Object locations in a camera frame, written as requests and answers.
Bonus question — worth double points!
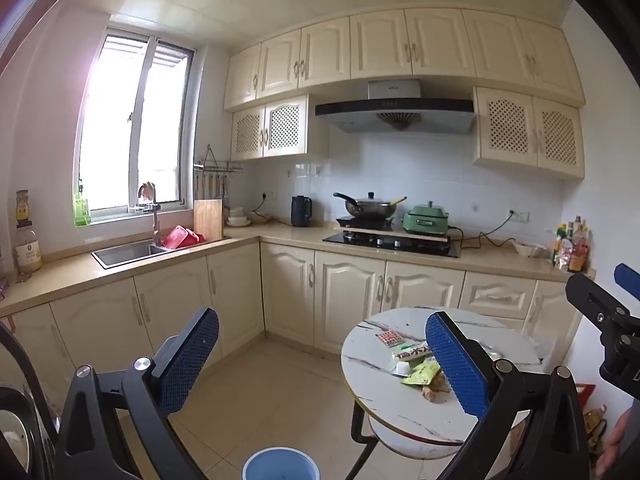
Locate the round marble table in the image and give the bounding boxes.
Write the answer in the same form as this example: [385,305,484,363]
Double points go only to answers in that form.
[341,306,546,480]

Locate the dark electric kettle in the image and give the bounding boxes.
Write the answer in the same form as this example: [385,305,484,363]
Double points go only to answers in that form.
[291,195,313,227]

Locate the white red snack wrapper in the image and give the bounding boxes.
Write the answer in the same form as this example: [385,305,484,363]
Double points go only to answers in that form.
[392,342,433,362]

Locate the small cream lattice cabinet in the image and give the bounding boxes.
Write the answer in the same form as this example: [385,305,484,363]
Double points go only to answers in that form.
[231,94,310,162]

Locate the hanging utensil rack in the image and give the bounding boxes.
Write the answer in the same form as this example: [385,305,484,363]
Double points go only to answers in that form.
[194,145,243,211]

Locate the red dish rack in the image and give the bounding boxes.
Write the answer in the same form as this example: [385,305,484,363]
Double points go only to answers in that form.
[161,226,205,250]

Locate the thick black cable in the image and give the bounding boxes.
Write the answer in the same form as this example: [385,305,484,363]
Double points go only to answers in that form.
[0,321,58,441]

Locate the sliding window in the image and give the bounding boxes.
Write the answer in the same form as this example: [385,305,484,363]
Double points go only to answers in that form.
[75,30,196,222]

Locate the shallow bowl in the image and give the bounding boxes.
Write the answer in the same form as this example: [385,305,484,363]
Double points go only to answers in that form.
[512,240,549,260]

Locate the black power cable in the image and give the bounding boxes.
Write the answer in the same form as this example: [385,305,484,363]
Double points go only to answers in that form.
[449,214,517,252]

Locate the black gas stove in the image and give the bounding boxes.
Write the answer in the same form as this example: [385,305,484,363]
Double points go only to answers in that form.
[322,232,461,259]

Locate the black induction cooker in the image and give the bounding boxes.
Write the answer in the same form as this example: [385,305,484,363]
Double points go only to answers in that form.
[336,215,397,231]

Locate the metal faucet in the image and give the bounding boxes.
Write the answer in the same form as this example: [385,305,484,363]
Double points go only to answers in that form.
[129,182,163,248]

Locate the light green snack packet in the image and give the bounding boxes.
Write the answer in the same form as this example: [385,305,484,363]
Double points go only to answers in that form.
[400,360,442,387]

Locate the person's right hand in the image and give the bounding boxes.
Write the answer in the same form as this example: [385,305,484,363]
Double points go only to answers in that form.
[595,402,640,480]

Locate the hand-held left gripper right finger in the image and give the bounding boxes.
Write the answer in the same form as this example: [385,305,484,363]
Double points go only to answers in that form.
[425,311,591,480]

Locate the clear oil bottle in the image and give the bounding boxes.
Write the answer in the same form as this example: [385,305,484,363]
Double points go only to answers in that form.
[14,221,44,275]

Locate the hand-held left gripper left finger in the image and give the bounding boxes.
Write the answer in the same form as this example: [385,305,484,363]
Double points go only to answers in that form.
[52,306,221,480]

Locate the large cream lattice cabinet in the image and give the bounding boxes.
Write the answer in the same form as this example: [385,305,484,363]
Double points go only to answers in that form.
[472,86,586,180]

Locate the cream base cabinets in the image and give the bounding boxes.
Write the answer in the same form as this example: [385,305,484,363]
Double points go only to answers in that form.
[0,225,596,411]

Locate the green electric pot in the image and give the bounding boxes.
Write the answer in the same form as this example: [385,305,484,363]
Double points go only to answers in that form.
[403,201,451,235]

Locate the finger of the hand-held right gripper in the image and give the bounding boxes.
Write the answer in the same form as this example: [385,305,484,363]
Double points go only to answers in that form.
[566,272,632,331]
[614,262,640,305]

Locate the range hood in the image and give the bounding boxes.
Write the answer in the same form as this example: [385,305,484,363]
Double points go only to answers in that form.
[315,80,476,135]

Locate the blue plastic bin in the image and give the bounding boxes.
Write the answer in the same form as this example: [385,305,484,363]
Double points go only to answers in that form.
[242,447,321,480]

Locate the green plastic bottle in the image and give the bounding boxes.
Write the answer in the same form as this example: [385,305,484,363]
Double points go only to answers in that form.
[74,192,92,228]

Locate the brown snack scrap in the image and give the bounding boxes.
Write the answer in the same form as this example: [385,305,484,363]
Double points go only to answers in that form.
[421,377,451,404]

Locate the cream upper cabinets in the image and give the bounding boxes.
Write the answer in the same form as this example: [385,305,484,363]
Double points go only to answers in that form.
[223,8,586,111]

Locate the group of condiment bottles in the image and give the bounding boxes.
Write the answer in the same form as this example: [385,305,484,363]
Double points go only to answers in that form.
[550,216,593,273]

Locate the black wok with lid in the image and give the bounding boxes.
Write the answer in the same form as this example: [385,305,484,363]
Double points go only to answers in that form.
[333,191,407,220]

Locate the steel sink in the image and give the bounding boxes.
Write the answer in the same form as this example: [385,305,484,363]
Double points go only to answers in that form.
[91,240,169,269]

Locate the wooden cutting board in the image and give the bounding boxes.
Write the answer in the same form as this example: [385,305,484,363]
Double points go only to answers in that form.
[193,199,224,243]

